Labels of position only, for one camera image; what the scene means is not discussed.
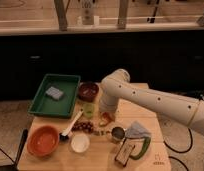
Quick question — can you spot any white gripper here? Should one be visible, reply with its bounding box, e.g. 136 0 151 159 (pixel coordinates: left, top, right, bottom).
99 96 119 115

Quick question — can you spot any red orange apple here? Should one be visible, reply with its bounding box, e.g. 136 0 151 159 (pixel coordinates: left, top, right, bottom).
102 112 112 123

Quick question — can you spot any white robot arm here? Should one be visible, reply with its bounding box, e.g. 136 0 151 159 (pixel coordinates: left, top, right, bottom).
99 69 204 136

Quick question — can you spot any green plastic cup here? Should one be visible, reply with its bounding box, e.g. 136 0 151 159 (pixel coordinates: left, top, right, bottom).
83 103 94 118

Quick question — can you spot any metal measuring cup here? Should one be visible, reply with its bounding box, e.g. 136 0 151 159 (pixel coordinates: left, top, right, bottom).
93 126 126 144

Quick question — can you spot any yellow banana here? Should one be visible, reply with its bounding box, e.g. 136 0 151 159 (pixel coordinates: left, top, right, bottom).
99 118 112 127

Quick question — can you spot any dark red bowl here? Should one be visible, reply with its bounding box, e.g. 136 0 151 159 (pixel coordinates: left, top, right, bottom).
78 82 99 102

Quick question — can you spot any bunch of dark grapes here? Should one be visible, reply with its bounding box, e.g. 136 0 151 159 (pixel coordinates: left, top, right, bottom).
72 121 94 133

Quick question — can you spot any grey blue cloth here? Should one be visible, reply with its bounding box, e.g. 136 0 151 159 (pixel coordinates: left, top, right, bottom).
125 121 151 139

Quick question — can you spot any small white bowl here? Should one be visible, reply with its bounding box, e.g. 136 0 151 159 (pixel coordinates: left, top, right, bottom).
71 133 90 153

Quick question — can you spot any green plastic tray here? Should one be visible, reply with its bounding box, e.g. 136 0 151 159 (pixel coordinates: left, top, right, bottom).
29 74 81 118

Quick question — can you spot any grey blue sponge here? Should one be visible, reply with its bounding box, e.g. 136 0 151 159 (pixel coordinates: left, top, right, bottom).
46 86 64 100

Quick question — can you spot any black rectangular box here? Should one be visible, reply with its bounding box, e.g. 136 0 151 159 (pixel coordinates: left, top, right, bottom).
115 139 135 167

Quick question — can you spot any orange bowl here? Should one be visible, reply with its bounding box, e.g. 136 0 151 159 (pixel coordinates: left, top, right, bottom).
27 125 59 157

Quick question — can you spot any green curved handle tool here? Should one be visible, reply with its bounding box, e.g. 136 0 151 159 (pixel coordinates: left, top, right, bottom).
129 137 151 160

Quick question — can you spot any black cable on floor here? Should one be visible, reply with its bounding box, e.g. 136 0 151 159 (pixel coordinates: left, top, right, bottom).
162 128 194 171

